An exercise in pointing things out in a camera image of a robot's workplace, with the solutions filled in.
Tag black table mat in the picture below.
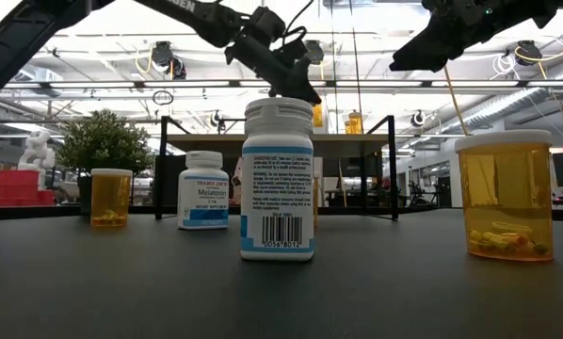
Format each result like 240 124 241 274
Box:
0 206 563 339

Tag artificial green potted plant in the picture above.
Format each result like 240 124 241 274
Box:
55 107 156 217

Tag large orange pill bottle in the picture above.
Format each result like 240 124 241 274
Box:
454 129 555 264
89 168 134 229

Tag white blue-label supplement bottle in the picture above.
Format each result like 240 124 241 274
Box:
239 97 316 263
176 150 231 232

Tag wooden shelf black metal legs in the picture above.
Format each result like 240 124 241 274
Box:
153 114 399 222

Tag black hanging cable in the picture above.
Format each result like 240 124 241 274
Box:
346 0 366 114

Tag black hanging ring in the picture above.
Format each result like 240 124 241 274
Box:
152 89 175 107

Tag red plastic box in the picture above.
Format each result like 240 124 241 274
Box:
0 169 56 207

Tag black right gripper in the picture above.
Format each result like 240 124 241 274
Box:
389 0 513 73

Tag white figure sculpture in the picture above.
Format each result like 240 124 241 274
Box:
16 129 57 189

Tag yellow hanging cable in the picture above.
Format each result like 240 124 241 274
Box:
442 65 471 138

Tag long ceiling light fixture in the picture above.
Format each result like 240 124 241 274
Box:
0 78 563 91

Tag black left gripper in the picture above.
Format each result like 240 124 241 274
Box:
224 7 323 105

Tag silver ventilation duct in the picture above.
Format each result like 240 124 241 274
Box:
439 56 563 142

